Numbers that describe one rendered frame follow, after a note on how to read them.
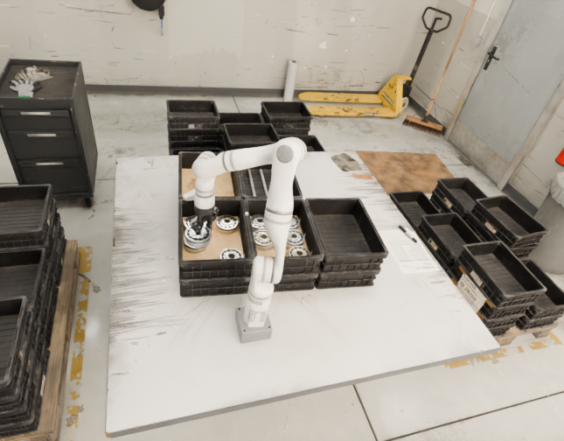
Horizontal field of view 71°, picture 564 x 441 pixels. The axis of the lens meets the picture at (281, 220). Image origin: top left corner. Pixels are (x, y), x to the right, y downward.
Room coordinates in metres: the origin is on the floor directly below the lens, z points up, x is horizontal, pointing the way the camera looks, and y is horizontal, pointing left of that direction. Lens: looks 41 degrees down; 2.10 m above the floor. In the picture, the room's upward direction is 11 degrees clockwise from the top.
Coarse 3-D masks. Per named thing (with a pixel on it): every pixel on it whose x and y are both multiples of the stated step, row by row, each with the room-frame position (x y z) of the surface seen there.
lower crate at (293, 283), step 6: (282, 276) 1.13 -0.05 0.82; (288, 276) 1.14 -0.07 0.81; (294, 276) 1.15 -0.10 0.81; (300, 276) 1.16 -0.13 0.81; (306, 276) 1.17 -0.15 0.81; (312, 276) 1.17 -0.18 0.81; (282, 282) 1.15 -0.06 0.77; (288, 282) 1.15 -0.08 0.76; (294, 282) 1.16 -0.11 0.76; (300, 282) 1.17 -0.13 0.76; (306, 282) 1.18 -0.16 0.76; (312, 282) 1.19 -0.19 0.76; (276, 288) 1.14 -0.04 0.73; (282, 288) 1.15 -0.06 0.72; (288, 288) 1.16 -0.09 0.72; (294, 288) 1.17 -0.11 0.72; (300, 288) 1.17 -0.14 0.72; (306, 288) 1.18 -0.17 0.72; (312, 288) 1.19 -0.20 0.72
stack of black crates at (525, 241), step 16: (480, 208) 2.31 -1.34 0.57; (496, 208) 2.46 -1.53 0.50; (512, 208) 2.40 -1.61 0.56; (480, 224) 2.25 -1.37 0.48; (496, 224) 2.17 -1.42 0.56; (512, 224) 2.30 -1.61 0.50; (528, 224) 2.27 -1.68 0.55; (496, 240) 2.11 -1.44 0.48; (512, 240) 2.04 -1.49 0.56; (528, 240) 2.09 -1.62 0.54; (528, 256) 2.13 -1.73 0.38
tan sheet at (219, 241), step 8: (184, 232) 1.27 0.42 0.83; (216, 232) 1.31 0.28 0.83; (216, 240) 1.26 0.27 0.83; (224, 240) 1.27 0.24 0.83; (232, 240) 1.28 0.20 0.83; (240, 240) 1.29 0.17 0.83; (184, 248) 1.17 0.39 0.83; (208, 248) 1.20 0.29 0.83; (216, 248) 1.21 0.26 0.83; (224, 248) 1.22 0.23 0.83; (240, 248) 1.24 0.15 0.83; (184, 256) 1.13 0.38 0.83; (192, 256) 1.14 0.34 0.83; (200, 256) 1.14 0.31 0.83; (208, 256) 1.15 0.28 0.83; (216, 256) 1.16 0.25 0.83
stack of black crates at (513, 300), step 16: (464, 256) 1.81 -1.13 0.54; (480, 256) 1.90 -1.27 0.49; (496, 256) 1.92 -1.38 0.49; (512, 256) 1.85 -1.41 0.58; (448, 272) 1.84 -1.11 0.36; (480, 272) 1.68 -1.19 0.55; (496, 272) 1.78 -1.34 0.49; (512, 272) 1.79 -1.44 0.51; (528, 272) 1.73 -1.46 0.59; (480, 288) 1.62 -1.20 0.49; (496, 288) 1.56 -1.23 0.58; (512, 288) 1.67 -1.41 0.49; (528, 288) 1.67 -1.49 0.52; (544, 288) 1.61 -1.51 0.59; (496, 304) 1.51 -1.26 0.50; (512, 304) 1.54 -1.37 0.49; (528, 304) 1.58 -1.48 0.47; (496, 320) 1.52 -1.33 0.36; (512, 320) 1.58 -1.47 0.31
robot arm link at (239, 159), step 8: (272, 144) 1.15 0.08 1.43; (304, 144) 1.13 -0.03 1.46; (232, 152) 1.12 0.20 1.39; (240, 152) 1.11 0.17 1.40; (248, 152) 1.11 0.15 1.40; (256, 152) 1.12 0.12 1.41; (264, 152) 1.13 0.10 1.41; (272, 152) 1.13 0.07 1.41; (304, 152) 1.11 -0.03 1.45; (224, 160) 1.10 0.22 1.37; (232, 160) 1.09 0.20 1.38; (240, 160) 1.09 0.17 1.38; (248, 160) 1.10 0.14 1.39; (256, 160) 1.11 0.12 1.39; (264, 160) 1.12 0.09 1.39; (232, 168) 1.09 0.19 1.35; (240, 168) 1.09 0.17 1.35; (248, 168) 1.11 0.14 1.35
